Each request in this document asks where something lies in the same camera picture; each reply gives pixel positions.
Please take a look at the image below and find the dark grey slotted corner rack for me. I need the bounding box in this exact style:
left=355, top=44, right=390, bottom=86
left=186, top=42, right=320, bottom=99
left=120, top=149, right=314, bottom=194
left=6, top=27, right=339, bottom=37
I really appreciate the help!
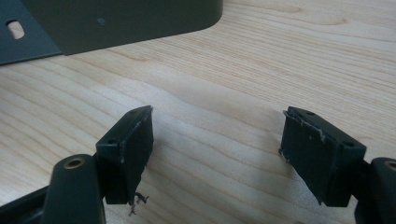
left=0, top=0, right=224, bottom=66

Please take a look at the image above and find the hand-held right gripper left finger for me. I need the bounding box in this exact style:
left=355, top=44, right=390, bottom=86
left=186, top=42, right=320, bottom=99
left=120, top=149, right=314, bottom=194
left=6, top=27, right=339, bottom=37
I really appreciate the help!
left=95, top=105, right=155, bottom=217

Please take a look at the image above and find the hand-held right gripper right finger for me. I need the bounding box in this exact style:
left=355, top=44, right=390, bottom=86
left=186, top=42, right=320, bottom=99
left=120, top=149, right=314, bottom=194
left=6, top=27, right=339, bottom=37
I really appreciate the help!
left=278, top=105, right=368, bottom=208

